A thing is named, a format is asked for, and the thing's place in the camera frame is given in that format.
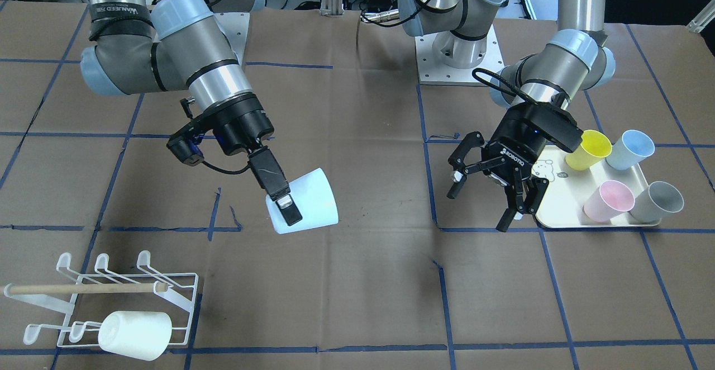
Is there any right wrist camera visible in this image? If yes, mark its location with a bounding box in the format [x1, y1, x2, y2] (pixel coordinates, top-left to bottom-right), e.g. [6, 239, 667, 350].
[166, 130, 204, 167]

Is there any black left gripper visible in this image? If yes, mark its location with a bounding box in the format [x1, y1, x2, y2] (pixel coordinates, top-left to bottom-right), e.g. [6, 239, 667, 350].
[447, 102, 584, 233]

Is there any pink cup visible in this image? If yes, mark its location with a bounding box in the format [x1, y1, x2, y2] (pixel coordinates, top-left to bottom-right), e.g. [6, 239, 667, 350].
[583, 181, 635, 222]

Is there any grey cup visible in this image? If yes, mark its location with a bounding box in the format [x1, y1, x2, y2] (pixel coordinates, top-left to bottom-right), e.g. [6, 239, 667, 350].
[629, 181, 684, 223]

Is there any white ikea cup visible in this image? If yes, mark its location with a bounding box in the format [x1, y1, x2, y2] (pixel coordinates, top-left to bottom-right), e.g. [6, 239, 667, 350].
[98, 311, 172, 362]

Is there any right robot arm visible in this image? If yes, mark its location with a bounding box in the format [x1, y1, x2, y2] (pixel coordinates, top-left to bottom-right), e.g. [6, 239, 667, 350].
[80, 0, 302, 230]

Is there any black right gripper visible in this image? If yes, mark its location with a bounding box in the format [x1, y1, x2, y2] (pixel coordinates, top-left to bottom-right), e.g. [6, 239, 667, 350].
[182, 93, 302, 226]

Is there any white wire cup rack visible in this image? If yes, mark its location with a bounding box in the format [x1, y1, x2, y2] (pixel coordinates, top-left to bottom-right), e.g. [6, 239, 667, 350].
[2, 250, 199, 354]

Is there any light blue cup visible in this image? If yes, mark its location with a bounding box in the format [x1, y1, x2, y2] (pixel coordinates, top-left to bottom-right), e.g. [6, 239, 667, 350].
[265, 167, 338, 234]
[606, 130, 655, 170]

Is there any yellow cup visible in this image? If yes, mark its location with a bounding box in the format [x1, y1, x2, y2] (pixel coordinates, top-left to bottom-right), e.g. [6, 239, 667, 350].
[565, 130, 613, 171]

